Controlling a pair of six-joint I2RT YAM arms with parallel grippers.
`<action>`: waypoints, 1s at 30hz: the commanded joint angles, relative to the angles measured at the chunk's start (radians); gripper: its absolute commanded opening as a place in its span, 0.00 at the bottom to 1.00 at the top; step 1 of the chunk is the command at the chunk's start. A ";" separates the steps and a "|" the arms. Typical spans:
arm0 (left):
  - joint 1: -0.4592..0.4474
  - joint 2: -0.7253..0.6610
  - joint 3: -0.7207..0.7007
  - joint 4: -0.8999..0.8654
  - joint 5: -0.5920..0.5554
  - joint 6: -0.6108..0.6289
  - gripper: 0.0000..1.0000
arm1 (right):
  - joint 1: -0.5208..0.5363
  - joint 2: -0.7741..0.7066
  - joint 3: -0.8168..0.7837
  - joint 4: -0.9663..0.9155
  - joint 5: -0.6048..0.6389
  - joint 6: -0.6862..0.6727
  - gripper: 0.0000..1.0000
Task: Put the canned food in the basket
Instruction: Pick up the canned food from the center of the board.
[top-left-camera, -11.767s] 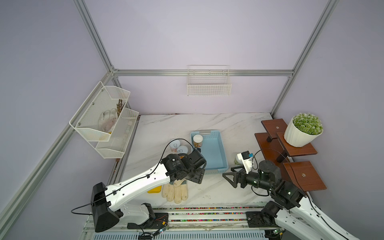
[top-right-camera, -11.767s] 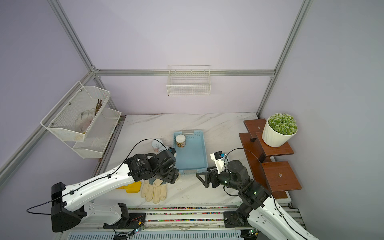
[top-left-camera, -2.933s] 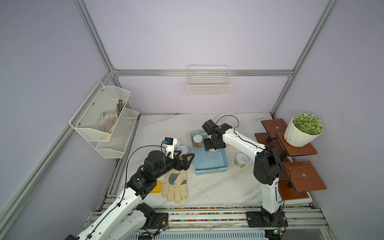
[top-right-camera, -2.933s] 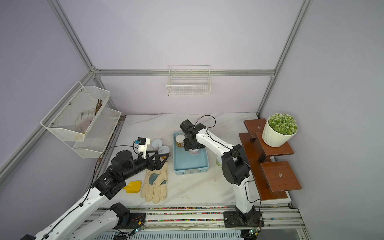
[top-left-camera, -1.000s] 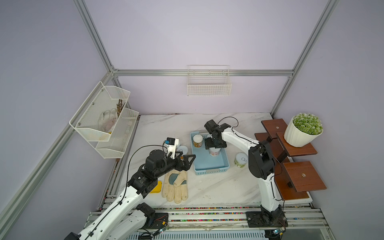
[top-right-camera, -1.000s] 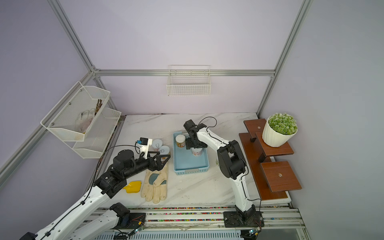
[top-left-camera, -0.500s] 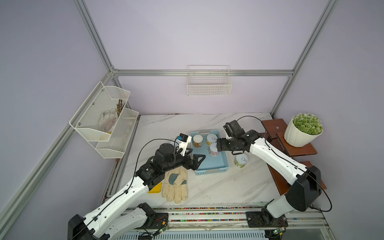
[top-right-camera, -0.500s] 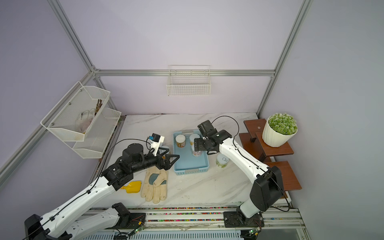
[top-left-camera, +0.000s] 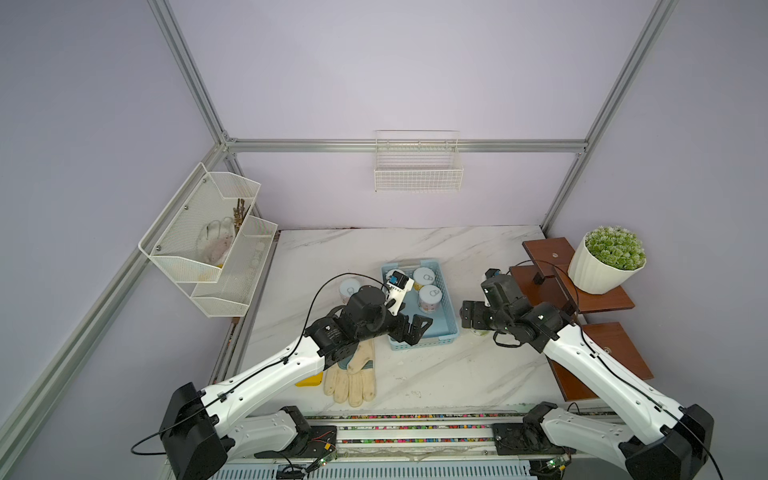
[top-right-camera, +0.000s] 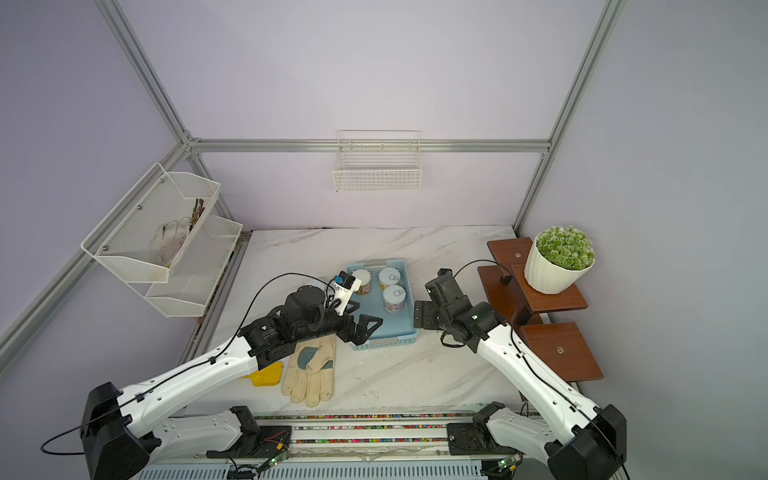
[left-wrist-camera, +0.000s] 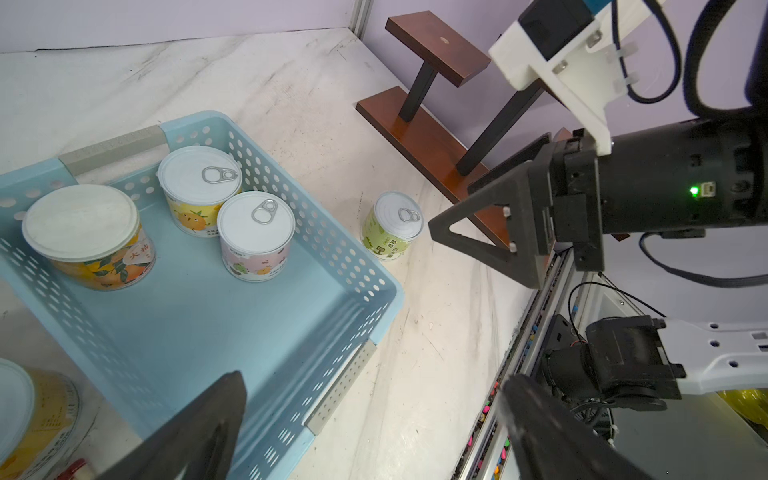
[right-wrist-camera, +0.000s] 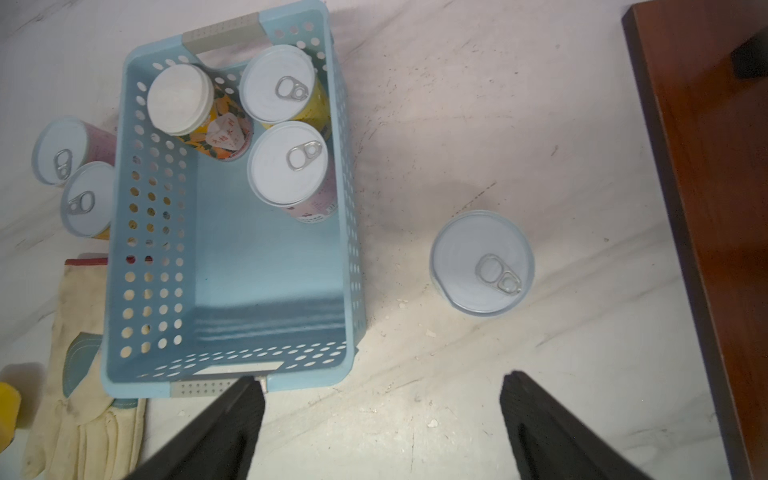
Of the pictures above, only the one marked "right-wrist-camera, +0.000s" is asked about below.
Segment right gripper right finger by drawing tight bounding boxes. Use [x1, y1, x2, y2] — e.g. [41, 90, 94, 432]
[500, 371, 648, 479]

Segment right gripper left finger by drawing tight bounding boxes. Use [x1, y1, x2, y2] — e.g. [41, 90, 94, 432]
[128, 377, 266, 479]

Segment orange can pull tab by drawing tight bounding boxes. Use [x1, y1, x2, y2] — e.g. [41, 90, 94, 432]
[60, 161, 115, 240]

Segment pink can pull tab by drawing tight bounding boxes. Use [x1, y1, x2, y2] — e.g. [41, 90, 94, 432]
[246, 120, 338, 226]

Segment yellow can pull tab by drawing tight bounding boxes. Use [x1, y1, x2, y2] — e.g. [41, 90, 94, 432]
[239, 45, 331, 139]

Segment light blue plastic basket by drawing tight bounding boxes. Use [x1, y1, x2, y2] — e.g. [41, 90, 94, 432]
[101, 1, 367, 398]

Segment beige work glove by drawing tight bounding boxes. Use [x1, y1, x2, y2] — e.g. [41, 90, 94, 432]
[21, 258, 146, 479]

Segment green can pull tab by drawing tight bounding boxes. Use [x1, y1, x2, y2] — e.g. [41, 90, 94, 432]
[429, 210, 535, 318]

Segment yellow plastic scoop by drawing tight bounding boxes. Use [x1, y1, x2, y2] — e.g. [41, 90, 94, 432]
[0, 382, 21, 452]

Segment pink can back left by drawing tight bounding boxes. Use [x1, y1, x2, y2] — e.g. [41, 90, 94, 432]
[31, 116, 117, 187]

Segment brown wooden tiered shelf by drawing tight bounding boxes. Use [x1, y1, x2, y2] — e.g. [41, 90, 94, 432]
[622, 1, 767, 479]

